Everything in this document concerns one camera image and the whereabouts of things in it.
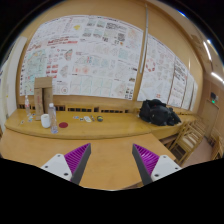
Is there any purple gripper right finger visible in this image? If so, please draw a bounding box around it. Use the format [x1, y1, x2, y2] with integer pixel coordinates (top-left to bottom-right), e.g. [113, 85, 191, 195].
[132, 144, 181, 185]

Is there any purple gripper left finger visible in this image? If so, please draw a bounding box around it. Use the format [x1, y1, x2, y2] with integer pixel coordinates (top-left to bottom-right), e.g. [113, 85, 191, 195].
[42, 143, 91, 185]

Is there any clear plastic water bottle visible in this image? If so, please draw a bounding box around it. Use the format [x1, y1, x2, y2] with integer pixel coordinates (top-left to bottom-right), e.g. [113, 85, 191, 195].
[48, 103, 58, 134]

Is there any dark red round coaster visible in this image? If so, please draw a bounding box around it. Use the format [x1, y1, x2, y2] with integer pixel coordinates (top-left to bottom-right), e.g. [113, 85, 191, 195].
[59, 122, 68, 128]

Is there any white small packet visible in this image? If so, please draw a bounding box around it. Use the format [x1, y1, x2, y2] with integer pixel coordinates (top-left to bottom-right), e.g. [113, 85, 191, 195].
[84, 116, 92, 122]

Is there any wooden chair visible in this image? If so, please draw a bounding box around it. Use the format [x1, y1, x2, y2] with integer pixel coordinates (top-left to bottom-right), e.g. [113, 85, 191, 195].
[169, 120, 206, 165]

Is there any white cup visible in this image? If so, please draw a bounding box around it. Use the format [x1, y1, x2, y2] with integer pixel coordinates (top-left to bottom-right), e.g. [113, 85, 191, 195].
[41, 114, 50, 128]

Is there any black backpack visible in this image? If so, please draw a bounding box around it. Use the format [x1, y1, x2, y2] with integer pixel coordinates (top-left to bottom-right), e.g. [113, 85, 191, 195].
[139, 99, 181, 126]

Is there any small clear bottle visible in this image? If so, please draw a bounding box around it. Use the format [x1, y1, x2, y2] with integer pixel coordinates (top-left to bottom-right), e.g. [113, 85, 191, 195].
[25, 95, 31, 116]

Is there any brown cardboard box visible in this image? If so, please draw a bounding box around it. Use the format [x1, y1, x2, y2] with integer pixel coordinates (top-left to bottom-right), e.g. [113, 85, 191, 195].
[34, 77, 53, 120]

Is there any far right wall poster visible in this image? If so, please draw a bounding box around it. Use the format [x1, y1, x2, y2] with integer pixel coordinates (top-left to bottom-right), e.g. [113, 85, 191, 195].
[168, 57, 188, 108]

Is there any large left wall poster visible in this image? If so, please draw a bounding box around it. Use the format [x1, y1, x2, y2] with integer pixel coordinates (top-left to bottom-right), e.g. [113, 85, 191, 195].
[20, 15, 143, 100]

